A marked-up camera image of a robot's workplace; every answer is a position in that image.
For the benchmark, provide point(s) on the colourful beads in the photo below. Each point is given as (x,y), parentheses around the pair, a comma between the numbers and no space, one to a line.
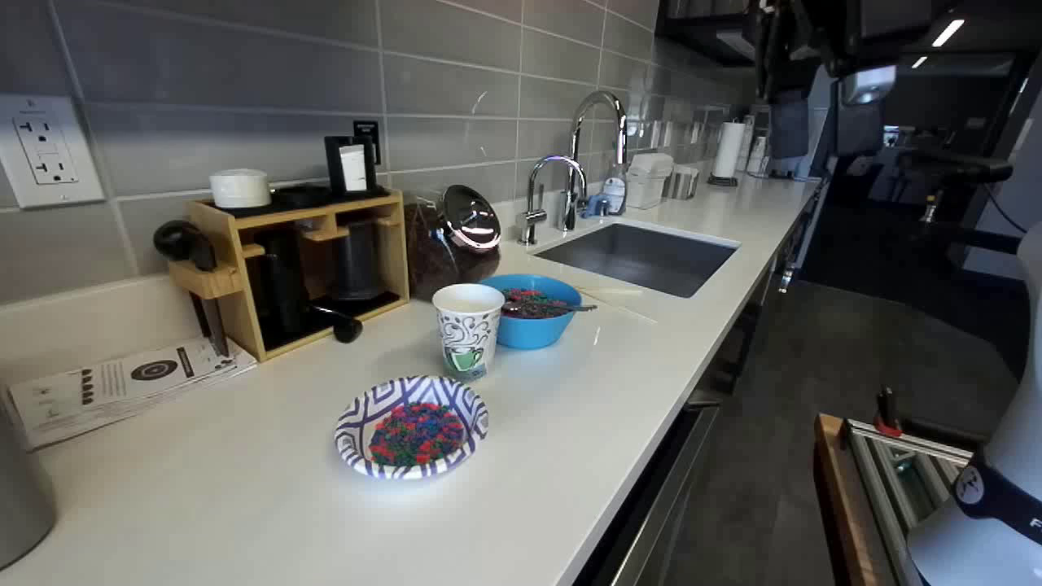
(531,303)
(420,435)

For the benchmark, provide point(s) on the small white round container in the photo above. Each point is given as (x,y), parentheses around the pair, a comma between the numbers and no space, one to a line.
(240,189)

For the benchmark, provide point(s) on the small chrome faucet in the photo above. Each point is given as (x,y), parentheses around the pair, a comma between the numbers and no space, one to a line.
(537,196)

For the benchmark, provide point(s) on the stainless steel sink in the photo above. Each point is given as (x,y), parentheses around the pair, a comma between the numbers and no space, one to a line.
(641,261)

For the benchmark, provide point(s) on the small glass jars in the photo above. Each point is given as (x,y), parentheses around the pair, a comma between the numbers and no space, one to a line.
(684,184)

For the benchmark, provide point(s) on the black coffee press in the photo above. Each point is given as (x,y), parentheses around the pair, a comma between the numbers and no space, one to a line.
(280,296)

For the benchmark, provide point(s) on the white countertop container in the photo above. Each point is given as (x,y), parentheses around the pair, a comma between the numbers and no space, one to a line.
(653,182)

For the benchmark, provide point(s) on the tall chrome faucet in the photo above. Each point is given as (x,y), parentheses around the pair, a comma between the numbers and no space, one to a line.
(599,98)

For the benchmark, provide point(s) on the printed paper cup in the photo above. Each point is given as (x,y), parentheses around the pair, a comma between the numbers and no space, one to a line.
(471,348)

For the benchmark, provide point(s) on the black flat disc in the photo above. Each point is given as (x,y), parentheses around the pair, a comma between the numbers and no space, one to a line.
(306,196)

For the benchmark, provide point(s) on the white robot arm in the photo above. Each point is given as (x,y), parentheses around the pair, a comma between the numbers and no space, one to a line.
(1012,457)

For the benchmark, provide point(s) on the glass coffee carafe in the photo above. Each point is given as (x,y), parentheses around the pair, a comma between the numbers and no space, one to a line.
(361,271)

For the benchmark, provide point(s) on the metal spoon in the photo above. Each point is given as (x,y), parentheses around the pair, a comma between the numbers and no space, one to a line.
(587,309)

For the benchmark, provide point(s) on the black wall plate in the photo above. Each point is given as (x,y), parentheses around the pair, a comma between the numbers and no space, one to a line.
(371,128)

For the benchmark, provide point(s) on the black portafilter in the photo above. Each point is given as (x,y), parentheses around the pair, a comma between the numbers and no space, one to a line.
(180,241)

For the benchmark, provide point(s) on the wooden coffee organizer shelf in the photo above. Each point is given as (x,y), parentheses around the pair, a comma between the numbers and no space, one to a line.
(243,328)

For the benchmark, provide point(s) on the blue plastic bowl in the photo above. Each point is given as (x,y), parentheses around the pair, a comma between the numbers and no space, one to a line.
(531,334)

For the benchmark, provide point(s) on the white paper towel roll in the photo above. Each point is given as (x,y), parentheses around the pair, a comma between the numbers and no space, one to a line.
(731,151)

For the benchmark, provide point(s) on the stainless dishwasher front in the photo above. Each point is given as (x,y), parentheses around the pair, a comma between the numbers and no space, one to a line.
(653,524)

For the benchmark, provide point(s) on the white wall outlet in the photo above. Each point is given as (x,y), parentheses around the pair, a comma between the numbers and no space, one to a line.
(67,166)

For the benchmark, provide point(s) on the black camera stand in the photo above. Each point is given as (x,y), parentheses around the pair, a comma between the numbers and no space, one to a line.
(957,166)

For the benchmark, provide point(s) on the red black clamp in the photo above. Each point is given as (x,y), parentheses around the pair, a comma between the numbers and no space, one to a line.
(891,411)

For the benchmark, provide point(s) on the colourful beads in bowl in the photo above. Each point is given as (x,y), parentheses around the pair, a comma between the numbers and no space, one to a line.
(531,303)

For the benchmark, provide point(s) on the wooden cart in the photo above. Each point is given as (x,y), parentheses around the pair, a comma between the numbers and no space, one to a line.
(841,508)

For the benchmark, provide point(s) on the white printed leaflet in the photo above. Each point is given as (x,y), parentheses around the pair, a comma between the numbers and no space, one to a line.
(108,391)

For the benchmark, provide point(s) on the blue patterned paper plate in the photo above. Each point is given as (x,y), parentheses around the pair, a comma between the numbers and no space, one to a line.
(354,423)

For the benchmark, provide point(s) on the black coffee scoop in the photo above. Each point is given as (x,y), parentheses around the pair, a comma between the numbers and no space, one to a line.
(347,328)

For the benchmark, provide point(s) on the stainless steel canister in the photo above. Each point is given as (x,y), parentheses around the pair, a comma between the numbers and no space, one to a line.
(20,500)

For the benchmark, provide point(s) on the clear soap bottle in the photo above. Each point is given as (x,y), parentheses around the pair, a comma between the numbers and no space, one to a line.
(614,196)

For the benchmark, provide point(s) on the black framed card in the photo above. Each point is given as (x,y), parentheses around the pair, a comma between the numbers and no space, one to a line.
(349,169)

